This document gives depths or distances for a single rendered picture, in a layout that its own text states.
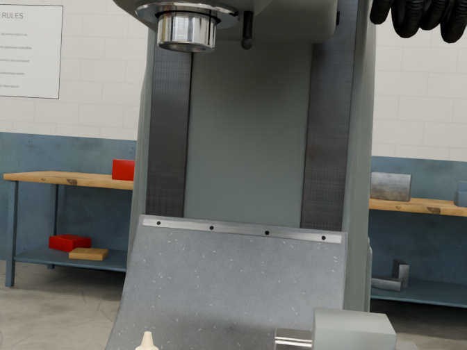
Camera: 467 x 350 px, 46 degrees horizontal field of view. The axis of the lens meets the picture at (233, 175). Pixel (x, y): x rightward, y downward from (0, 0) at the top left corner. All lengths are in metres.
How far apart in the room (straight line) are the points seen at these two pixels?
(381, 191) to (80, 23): 3.00
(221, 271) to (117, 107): 4.26
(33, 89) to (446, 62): 3.60
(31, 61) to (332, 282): 4.81
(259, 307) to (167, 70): 0.38
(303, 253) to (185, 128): 0.26
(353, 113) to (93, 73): 4.41
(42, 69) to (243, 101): 4.58
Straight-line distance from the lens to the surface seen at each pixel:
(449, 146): 4.74
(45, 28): 5.40
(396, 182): 4.13
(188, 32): 0.44
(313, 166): 0.81
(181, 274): 0.81
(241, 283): 0.80
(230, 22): 0.47
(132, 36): 5.04
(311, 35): 0.68
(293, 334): 0.51
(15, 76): 5.47
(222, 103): 0.83
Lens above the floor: 1.20
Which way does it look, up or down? 3 degrees down
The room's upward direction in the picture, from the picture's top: 4 degrees clockwise
